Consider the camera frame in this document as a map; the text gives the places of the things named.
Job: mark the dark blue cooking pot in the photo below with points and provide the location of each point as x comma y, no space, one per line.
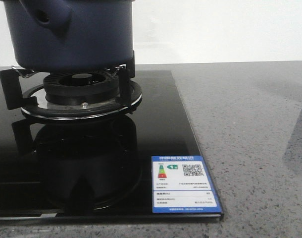
70,35

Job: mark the blue energy label sticker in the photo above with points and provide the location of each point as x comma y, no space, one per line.
181,185

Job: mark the black right burner head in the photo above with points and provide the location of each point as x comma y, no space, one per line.
77,88

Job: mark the black glass gas stove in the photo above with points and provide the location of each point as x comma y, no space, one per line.
92,170

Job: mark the black right pan support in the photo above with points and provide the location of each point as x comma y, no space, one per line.
33,102

